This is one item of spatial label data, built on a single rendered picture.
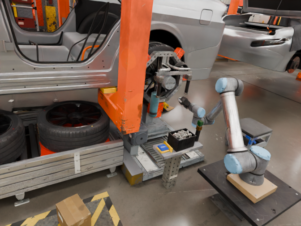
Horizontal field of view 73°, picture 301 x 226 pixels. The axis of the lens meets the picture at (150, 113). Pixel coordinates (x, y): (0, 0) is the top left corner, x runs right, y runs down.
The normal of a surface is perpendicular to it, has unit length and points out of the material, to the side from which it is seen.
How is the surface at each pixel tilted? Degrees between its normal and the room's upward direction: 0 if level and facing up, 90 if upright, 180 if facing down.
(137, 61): 90
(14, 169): 90
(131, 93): 90
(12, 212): 0
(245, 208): 0
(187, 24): 90
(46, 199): 0
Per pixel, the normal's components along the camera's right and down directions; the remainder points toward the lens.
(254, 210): 0.11, -0.89
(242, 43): -0.81, 0.12
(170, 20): 0.50, 0.44
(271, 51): -0.34, 0.38
